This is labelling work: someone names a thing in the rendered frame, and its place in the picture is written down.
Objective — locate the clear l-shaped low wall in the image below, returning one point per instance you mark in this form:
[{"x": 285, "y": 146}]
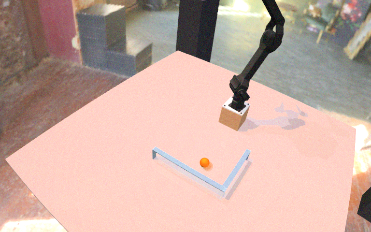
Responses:
[{"x": 192, "y": 178}]

